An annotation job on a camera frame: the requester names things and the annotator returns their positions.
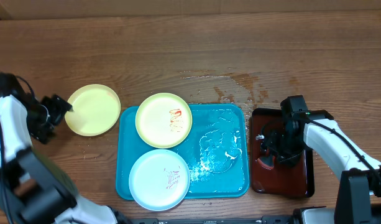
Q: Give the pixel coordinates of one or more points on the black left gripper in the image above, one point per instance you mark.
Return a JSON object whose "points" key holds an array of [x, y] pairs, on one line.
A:
{"points": [[59, 107]]}

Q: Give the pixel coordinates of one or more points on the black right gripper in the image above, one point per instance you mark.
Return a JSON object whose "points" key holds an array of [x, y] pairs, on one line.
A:
{"points": [[277, 146]]}

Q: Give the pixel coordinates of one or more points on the yellow-green plate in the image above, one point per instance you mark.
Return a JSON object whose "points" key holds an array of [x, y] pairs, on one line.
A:
{"points": [[95, 110]]}

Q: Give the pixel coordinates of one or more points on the yellow plate with ketchup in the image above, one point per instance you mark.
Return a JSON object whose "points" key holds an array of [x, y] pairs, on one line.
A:
{"points": [[163, 120]]}

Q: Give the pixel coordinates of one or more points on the light blue plate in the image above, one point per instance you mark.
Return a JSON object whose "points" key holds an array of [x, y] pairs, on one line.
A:
{"points": [[159, 180]]}

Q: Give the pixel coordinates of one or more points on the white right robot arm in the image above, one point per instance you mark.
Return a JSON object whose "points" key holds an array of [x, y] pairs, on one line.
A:
{"points": [[359, 195]]}

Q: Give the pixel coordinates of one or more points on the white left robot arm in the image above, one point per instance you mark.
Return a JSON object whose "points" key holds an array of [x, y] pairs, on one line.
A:
{"points": [[32, 188]]}

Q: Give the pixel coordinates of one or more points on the dark brown tray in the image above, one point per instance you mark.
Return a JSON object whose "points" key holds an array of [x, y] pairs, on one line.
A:
{"points": [[293, 182]]}

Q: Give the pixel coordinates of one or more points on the teal plastic tray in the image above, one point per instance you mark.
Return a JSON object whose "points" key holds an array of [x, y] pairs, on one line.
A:
{"points": [[215, 151]]}

